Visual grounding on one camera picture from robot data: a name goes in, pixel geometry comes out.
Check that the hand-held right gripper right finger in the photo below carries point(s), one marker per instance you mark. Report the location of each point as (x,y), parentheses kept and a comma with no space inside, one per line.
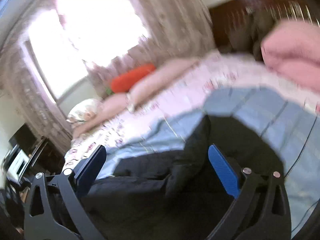
(222,167)

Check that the floral white pillow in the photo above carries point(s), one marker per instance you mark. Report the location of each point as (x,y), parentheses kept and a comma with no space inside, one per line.
(83,110)

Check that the wooden bed headboard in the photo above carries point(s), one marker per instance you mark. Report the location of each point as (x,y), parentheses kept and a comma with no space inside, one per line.
(232,17)

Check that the black monitor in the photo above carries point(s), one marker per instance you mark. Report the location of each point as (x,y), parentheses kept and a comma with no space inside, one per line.
(22,137)

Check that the black puffer jacket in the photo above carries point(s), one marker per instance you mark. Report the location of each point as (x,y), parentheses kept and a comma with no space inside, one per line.
(150,192)

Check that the pink pillow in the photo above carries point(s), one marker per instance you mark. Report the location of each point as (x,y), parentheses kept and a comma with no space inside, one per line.
(160,77)
(107,115)

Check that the dark desk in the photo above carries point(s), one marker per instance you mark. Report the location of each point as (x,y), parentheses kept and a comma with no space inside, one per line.
(47,155)

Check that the floral lace curtain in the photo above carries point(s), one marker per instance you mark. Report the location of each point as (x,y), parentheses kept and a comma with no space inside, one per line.
(27,100)
(175,20)

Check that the orange carrot plush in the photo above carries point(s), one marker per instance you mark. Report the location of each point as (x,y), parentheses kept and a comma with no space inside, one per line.
(132,78)

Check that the white printer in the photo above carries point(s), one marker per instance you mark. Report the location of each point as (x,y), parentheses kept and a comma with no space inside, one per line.
(17,165)

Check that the folded pink quilt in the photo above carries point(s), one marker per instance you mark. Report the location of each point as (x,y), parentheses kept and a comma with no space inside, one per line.
(295,55)

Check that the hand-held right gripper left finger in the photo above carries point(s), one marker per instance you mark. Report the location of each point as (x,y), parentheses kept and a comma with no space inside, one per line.
(91,165)

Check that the printed pink blue bed sheet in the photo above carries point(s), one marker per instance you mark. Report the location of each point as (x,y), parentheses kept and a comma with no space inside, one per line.
(250,105)

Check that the dark brown clothes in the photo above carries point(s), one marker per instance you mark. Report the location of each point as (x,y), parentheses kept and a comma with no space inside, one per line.
(250,37)

